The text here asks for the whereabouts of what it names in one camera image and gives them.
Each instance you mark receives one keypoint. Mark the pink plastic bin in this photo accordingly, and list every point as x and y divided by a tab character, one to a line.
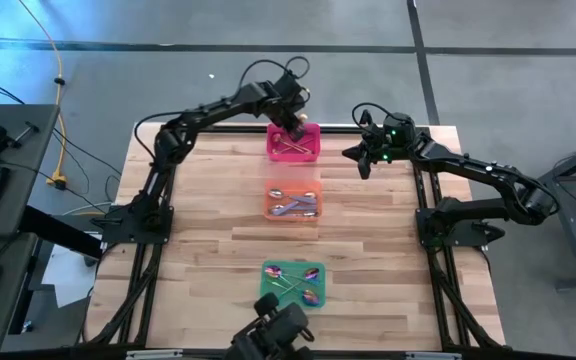
293	158

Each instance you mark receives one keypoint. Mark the black table-level camera mount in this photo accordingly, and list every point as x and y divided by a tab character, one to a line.
273	330

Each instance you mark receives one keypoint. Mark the black diagonal bar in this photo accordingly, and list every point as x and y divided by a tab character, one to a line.
58	230

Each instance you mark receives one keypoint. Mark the orange cutting board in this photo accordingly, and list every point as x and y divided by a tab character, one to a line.
293	218

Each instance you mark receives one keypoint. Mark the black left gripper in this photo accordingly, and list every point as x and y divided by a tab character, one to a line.
288	100

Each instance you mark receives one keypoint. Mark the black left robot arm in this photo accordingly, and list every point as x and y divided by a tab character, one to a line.
203	112

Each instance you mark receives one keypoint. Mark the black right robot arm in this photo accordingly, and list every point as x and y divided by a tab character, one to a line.
468	162

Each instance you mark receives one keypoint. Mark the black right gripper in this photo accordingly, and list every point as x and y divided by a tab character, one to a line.
393	140

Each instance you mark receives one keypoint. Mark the black desk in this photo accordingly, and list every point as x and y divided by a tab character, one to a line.
28	175

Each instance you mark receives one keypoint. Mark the teal plastic bin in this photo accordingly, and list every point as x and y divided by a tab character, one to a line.
268	300

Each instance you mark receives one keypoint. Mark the gold fork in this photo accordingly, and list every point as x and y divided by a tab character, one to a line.
298	144

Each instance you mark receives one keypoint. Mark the gold spoon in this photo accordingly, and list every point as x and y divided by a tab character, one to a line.
303	118
276	136

